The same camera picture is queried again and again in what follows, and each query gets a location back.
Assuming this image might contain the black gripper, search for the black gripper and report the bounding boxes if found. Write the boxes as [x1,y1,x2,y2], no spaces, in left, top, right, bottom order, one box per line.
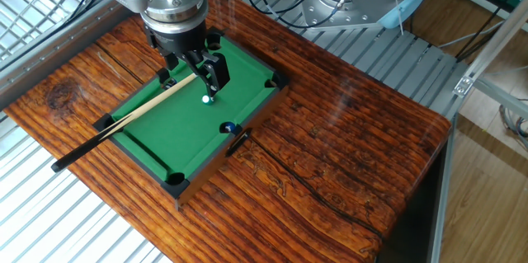
[143,18,231,97]

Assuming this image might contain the wooden pool cue black handle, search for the wooden pool cue black handle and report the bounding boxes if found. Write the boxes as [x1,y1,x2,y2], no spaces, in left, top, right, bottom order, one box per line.
[50,73,199,174]

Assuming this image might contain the mini green felt pool table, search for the mini green felt pool table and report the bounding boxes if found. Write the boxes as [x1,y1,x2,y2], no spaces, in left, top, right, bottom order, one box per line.
[92,26,290,211]

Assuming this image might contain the aluminium table leg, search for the aluminium table leg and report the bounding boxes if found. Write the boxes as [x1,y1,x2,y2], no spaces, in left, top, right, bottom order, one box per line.
[428,112,459,263]

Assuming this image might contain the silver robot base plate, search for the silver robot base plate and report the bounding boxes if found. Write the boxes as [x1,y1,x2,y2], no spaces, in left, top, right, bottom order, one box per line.
[296,0,397,31]

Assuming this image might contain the metal wire mesh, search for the metal wire mesh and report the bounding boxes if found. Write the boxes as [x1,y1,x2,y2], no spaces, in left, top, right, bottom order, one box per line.
[0,0,104,63]

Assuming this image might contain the white thin strap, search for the white thin strap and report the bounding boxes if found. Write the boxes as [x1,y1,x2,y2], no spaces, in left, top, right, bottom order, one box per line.
[393,0,406,36]

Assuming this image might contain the aluminium frame post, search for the aluminium frame post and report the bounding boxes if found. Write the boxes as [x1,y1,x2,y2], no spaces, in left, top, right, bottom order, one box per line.
[452,0,528,98]

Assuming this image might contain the aluminium frame crossbar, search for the aluminium frame crossbar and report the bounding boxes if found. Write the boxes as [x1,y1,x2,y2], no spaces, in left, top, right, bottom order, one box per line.
[469,75,528,120]

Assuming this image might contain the loose cable loops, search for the loose cable loops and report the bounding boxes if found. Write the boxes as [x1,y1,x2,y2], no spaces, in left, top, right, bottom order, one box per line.
[497,104,528,149]

